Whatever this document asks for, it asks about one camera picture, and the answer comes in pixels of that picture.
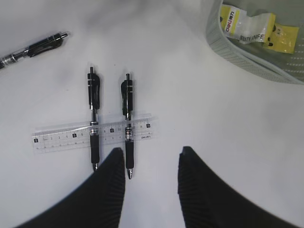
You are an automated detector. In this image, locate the green plastic woven basket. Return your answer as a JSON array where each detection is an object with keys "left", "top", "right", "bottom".
[{"left": 206, "top": 0, "right": 304, "bottom": 85}]

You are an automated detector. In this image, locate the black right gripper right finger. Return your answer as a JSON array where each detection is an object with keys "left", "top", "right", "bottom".
[{"left": 178, "top": 146, "right": 295, "bottom": 228}]

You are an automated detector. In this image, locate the black gel pen middle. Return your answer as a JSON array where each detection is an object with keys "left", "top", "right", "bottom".
[{"left": 87, "top": 66, "right": 100, "bottom": 171}]

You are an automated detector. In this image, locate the black gel pen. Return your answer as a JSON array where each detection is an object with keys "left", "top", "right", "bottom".
[
  {"left": 121, "top": 73, "right": 134, "bottom": 180},
  {"left": 87, "top": 66, "right": 100, "bottom": 171},
  {"left": 0, "top": 32, "right": 69, "bottom": 69}
]

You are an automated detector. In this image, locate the black gel pen left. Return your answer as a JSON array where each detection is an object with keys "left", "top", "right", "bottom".
[{"left": 0, "top": 32, "right": 69, "bottom": 69}]

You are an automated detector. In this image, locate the black gel pen right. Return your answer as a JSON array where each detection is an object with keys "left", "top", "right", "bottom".
[{"left": 121, "top": 73, "right": 134, "bottom": 180}]

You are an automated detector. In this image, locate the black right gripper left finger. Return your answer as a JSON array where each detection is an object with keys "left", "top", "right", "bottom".
[{"left": 19, "top": 147, "right": 125, "bottom": 228}]

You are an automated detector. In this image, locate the yellow white waste paper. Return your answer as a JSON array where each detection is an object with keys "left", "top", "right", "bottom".
[{"left": 220, "top": 4, "right": 299, "bottom": 54}]

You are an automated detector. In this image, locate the clear plastic ruler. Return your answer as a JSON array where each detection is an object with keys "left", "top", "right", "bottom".
[{"left": 31, "top": 114, "right": 156, "bottom": 154}]

